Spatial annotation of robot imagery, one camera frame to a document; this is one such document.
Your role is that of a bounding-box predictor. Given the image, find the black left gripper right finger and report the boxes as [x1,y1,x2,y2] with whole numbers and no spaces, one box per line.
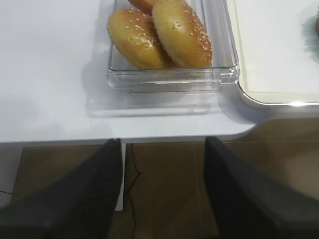
[203,137,319,239]

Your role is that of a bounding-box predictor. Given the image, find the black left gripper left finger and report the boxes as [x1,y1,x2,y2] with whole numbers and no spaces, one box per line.
[0,139,122,239]

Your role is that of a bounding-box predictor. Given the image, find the green lettuce leaf under patty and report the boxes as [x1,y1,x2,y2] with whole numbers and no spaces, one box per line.
[301,15,319,64]

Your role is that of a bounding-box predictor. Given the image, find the white table leg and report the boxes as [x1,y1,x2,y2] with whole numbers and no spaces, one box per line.
[114,143,126,211]

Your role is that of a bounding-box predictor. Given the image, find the silver metal tray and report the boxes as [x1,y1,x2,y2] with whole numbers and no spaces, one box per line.
[233,0,319,112]

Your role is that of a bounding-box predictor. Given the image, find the white paper tray liner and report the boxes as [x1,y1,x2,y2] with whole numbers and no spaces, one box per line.
[235,0,319,93]

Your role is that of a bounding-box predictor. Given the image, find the left sesame bun top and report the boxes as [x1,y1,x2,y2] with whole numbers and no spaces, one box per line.
[107,8,176,69]

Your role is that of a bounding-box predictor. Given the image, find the sesame bun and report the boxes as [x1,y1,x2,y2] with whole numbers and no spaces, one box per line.
[107,8,176,69]
[152,0,212,68]

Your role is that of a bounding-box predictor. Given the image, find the right sesame bun top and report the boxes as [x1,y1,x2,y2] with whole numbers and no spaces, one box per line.
[152,0,212,68]

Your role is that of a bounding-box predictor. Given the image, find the clear bun container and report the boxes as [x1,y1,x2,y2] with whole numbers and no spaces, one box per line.
[107,0,240,93]

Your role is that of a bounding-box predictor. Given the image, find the plain orange bun bottom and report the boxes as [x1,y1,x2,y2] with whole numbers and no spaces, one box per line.
[129,0,157,15]

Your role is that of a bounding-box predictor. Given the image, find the black floor cable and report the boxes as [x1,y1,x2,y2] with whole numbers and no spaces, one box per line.
[126,143,141,239]

